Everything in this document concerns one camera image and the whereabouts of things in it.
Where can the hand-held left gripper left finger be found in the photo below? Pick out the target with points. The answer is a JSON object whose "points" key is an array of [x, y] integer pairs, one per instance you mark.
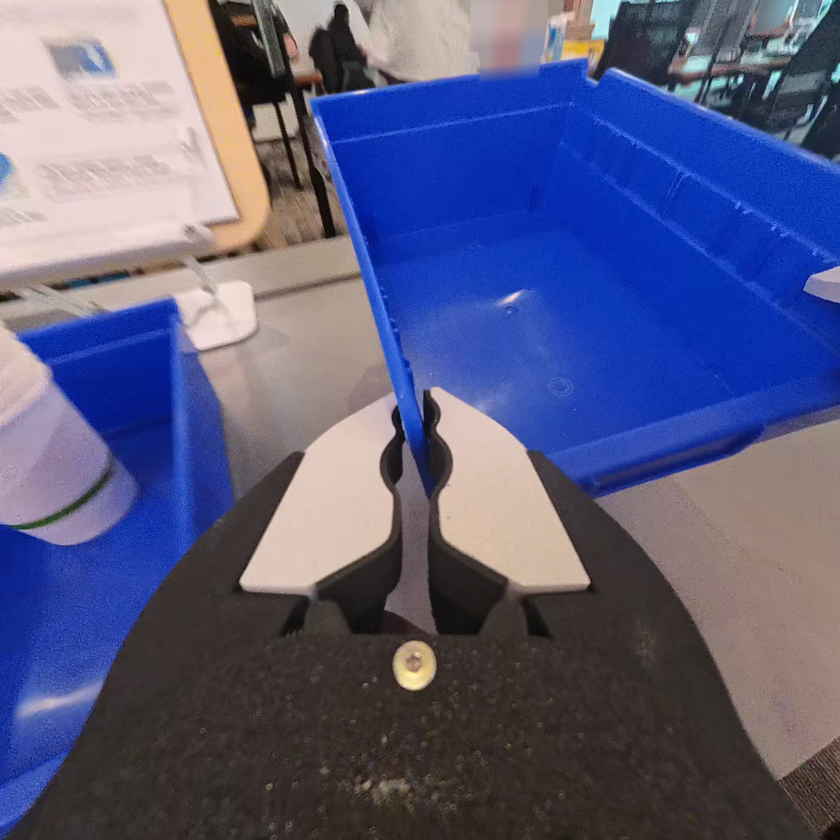
{"points": [[321, 518]]}

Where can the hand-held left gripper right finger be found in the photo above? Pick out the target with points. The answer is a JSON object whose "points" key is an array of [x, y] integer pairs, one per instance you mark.
{"points": [[505, 518]]}

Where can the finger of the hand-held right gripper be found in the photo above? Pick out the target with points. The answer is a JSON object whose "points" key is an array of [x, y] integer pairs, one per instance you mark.
{"points": [[827, 283]]}

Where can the blue plastic bin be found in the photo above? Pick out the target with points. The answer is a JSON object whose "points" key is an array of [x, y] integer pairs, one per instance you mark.
{"points": [[131, 590], [590, 315]]}

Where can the set of white paper cups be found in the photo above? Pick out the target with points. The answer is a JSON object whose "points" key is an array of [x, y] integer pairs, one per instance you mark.
{"points": [[59, 472]]}

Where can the black office chair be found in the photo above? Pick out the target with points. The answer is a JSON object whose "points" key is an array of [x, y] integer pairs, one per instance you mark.
{"points": [[646, 36], [800, 85]]}

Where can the dark desk wooden top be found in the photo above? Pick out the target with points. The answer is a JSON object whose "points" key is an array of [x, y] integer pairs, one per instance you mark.
{"points": [[735, 65]]}

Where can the wooden document board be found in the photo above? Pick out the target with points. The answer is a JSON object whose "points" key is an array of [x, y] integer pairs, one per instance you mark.
{"points": [[223, 131]]}

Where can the printed instruction sheet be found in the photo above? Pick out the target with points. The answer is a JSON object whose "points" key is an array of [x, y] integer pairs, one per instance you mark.
{"points": [[118, 164]]}

